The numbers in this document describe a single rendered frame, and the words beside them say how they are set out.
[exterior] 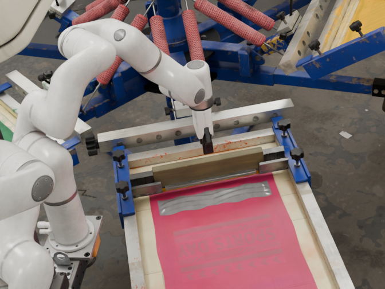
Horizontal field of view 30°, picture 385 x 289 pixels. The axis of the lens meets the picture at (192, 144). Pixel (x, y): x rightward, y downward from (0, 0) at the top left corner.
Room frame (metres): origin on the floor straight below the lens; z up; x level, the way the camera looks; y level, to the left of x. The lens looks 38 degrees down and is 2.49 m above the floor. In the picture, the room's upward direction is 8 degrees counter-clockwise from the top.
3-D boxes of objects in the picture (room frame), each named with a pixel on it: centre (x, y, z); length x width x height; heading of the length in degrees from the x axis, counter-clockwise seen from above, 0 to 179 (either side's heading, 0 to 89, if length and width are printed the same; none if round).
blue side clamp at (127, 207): (1.78, 0.24, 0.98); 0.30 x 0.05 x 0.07; 4
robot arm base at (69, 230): (1.43, 0.37, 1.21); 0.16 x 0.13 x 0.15; 78
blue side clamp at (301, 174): (1.82, -0.32, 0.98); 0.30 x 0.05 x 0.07; 4
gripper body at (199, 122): (1.76, -0.04, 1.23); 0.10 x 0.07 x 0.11; 5
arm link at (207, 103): (1.77, -0.04, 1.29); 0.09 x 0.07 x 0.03; 5
